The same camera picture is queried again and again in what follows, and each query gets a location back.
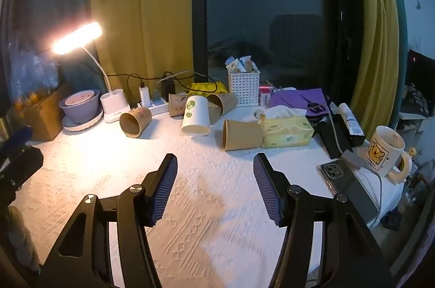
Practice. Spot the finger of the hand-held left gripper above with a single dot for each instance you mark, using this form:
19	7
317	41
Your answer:
18	137

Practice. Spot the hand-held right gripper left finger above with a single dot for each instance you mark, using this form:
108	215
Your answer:
165	192

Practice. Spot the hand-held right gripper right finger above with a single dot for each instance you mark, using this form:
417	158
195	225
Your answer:
266	192

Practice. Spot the person's left forearm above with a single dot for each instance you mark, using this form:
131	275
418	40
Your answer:
22	240

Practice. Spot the brown paper cup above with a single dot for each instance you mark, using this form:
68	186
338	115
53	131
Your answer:
244	138
227	101
136	121
176	104

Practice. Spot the white paper cup green print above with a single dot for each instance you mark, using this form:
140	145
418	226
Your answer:
196	114

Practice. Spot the cardboard box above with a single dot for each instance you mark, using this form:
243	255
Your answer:
44	119

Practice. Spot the white textured tablecloth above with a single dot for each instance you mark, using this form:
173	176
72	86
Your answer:
210	223

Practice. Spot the yellow-green tissue pack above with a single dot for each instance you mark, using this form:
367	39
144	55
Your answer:
289	133

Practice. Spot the purple bowl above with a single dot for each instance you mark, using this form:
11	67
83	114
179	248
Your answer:
80	113

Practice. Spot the white plate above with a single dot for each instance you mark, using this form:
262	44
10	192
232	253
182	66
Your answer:
85	127

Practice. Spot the clear plastic bag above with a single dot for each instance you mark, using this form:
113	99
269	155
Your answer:
34	70

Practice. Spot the smartphone in clear case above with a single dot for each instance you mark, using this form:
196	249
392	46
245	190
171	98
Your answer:
350	187

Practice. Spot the white power strip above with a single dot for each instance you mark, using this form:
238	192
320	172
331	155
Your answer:
159	109

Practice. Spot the black long box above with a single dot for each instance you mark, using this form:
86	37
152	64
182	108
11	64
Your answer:
331	138

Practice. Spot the pink small box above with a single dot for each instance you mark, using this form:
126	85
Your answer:
265	97

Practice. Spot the purple folder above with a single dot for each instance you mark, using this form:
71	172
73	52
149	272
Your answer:
289	99

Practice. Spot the black scissors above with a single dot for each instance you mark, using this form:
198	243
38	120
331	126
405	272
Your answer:
314	106

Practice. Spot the white charger plug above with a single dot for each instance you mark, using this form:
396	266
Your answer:
144	96

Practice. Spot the white desk lamp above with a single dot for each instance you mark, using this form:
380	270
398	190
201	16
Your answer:
114	104

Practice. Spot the black charger plug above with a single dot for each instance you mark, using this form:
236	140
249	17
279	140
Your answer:
168	89

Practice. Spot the white plastic basket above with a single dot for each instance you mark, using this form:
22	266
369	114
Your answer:
243	87

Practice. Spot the white tube bottle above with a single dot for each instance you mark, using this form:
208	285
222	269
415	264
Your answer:
350	119

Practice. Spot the yellow cloth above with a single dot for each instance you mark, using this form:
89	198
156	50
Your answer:
204	87

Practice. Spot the white bear print mug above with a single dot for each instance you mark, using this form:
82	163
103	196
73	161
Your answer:
384	152

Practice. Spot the bundle of small sachets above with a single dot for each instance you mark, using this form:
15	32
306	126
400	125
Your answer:
241	64

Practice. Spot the small yellow toy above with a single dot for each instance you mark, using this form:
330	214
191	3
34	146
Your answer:
412	151

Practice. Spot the wide yellow curtain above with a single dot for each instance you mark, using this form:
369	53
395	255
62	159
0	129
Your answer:
142	2

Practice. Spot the black framed window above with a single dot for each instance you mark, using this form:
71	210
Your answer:
265	2

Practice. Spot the narrow yellow curtain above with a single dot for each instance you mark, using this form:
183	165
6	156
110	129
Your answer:
377	36

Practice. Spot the black monitor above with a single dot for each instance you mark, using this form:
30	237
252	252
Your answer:
421	70

